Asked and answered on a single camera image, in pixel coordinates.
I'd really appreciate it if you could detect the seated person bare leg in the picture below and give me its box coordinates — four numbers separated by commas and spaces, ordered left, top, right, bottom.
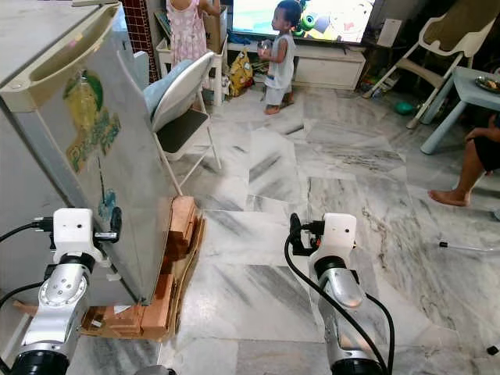
428, 116, 500, 208

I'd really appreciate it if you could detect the beige baby high chair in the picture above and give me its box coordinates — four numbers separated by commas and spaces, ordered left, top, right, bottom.
363, 0, 500, 130

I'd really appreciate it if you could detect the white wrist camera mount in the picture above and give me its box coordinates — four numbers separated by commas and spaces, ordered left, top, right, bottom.
51, 208, 108, 268
309, 213, 358, 265

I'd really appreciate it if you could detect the girl in pink dress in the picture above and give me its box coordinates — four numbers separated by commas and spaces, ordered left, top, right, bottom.
166, 0, 221, 68

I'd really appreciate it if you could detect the small white fridge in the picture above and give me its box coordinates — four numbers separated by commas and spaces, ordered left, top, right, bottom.
0, 0, 151, 313

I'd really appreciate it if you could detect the white fridge door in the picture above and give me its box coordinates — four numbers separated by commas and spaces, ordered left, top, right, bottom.
0, 4, 177, 307

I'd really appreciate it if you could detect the pale blue cushion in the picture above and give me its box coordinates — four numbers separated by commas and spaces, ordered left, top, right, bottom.
145, 59, 195, 112

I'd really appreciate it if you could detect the small pale blue table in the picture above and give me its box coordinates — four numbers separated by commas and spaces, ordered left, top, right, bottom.
420, 66, 500, 155

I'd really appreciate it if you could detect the long black left arm cable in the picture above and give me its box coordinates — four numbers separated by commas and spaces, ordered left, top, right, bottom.
0, 221, 57, 243

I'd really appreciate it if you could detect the white television cabinet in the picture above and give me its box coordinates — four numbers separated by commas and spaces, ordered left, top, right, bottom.
223, 39, 366, 89

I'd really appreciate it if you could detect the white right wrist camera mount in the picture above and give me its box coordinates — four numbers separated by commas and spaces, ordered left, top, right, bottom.
309, 213, 358, 265

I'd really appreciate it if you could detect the toddler in grey clothes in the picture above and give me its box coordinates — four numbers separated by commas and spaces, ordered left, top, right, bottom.
256, 0, 304, 116

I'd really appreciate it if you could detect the thin rod with black tip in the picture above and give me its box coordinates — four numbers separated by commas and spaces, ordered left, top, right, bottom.
439, 241, 500, 253

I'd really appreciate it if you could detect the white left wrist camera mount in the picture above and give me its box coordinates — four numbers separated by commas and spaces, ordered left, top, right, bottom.
51, 208, 108, 268

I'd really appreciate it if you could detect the white folding chair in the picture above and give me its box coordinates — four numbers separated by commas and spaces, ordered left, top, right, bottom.
147, 51, 224, 196

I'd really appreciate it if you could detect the flat screen television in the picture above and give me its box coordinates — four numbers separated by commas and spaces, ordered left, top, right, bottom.
230, 0, 376, 44

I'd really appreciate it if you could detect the short black left arm cable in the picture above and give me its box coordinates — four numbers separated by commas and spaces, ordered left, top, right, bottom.
0, 280, 52, 309

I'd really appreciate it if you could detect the red clay brick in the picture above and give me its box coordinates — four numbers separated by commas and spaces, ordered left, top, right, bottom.
145, 273, 179, 338
170, 195, 198, 235
105, 306, 149, 338

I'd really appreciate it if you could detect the plate with food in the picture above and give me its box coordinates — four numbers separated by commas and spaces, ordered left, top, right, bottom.
473, 74, 500, 91

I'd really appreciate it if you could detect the white flat box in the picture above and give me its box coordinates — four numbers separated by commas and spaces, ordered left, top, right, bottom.
375, 17, 403, 48

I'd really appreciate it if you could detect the yellow snack bag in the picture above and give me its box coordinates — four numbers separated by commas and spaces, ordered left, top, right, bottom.
228, 51, 255, 97

